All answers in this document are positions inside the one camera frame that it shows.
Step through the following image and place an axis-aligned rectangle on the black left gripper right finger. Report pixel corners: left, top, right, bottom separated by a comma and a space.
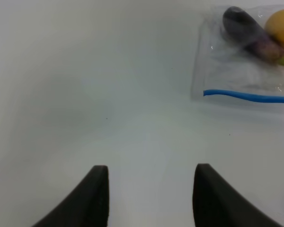
192, 164, 280, 227

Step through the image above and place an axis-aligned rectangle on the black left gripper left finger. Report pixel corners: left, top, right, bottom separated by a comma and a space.
34, 166, 109, 227

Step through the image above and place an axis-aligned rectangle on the clear zip bag blue zipper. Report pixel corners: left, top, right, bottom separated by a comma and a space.
193, 5, 284, 103

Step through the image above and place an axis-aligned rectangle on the purple eggplant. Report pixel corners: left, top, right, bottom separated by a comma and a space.
222, 6, 284, 66

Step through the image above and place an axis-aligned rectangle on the yellow lemon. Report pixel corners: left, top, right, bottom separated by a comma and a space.
265, 9, 284, 47

